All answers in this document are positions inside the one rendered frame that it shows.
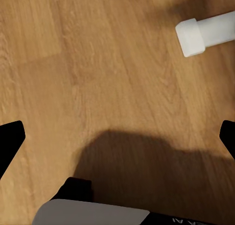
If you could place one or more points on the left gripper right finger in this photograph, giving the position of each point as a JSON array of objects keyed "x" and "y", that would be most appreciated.
[{"x": 227, "y": 136}]

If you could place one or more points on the desk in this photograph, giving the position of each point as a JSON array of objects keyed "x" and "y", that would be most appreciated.
[{"x": 195, "y": 36}]

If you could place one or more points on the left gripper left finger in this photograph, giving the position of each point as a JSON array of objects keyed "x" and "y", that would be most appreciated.
[{"x": 11, "y": 137}]

